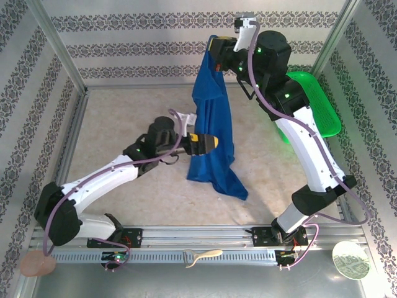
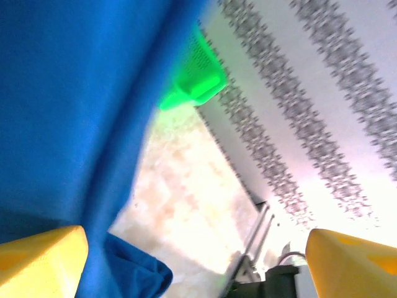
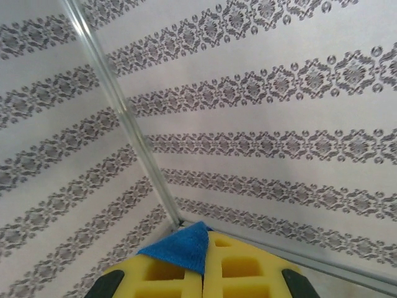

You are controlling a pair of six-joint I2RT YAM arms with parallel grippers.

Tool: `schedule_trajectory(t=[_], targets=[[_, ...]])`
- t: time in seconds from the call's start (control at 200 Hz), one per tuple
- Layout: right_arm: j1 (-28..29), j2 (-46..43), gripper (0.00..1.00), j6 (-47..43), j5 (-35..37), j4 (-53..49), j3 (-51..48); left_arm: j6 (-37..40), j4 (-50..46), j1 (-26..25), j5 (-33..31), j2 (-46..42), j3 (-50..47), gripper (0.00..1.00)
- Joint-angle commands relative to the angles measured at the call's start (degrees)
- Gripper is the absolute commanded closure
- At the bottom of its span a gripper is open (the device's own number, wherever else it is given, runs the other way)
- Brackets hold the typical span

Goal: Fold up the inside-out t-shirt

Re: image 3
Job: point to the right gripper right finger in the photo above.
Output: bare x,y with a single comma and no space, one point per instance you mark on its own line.
248,273

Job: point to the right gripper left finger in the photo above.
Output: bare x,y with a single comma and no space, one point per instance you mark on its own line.
133,279

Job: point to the blue t-shirt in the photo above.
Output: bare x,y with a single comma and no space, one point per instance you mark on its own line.
183,248

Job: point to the aluminium wall-foot rail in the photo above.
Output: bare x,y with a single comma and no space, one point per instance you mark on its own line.
356,274

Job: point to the aluminium corner post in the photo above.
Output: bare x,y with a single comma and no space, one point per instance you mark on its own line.
124,105

